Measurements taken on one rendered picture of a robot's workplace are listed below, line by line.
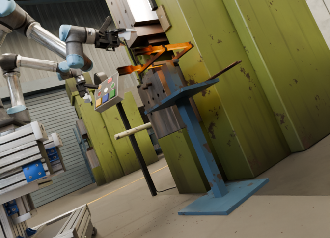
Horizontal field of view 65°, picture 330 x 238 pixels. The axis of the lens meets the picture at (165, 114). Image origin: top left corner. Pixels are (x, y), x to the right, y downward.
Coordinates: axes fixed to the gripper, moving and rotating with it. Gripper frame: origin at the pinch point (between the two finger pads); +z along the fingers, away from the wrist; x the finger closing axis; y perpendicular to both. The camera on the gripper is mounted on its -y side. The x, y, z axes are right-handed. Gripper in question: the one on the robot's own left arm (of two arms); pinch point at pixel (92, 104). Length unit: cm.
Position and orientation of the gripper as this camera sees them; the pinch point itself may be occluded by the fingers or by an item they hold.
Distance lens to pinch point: 220.3
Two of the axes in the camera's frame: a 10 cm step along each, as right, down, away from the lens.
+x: 2.1, -1.8, -9.6
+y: -9.0, 3.5, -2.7
